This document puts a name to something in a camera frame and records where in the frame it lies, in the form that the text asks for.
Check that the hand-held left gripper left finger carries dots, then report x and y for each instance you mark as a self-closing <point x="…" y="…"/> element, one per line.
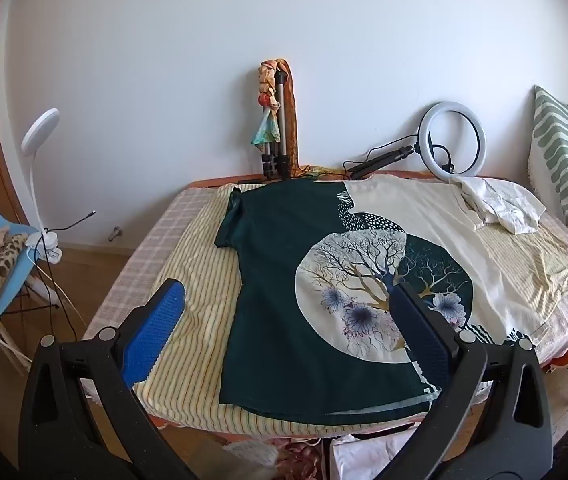
<point x="156" y="330"/>

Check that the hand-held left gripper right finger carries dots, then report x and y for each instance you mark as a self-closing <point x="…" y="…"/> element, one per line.
<point x="420" y="332"/>

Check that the green and cream printed t-shirt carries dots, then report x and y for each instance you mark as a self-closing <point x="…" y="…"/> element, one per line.
<point x="274" y="270"/>

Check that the yellow striped sheet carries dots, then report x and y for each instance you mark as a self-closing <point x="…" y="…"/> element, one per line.
<point x="193" y="270"/>

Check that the green striped pillow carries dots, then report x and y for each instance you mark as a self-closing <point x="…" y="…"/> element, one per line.
<point x="561" y="155"/>

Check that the white crumpled cloth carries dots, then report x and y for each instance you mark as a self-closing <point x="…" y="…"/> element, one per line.
<point x="504" y="205"/>

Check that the metal door stop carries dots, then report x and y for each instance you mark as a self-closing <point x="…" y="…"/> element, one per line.
<point x="115" y="233"/>

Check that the white plastic bag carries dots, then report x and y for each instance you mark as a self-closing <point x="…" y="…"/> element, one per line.
<point x="364" y="455"/>

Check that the grey fuzzy cloth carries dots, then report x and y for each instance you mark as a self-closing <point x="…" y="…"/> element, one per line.
<point x="254" y="452"/>

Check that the pink floral cloth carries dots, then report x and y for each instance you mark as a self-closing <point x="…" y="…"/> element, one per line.
<point x="299" y="460"/>

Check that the white desk lamp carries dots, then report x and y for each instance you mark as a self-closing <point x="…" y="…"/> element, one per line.
<point x="38" y="130"/>

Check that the colourful knotted scarf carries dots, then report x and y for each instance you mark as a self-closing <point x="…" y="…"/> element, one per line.
<point x="267" y="125"/>

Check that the silver tripod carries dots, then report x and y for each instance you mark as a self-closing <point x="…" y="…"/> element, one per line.
<point x="282" y="125"/>

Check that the orange patterned cloth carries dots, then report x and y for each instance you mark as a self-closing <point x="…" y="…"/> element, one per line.
<point x="291" y="125"/>

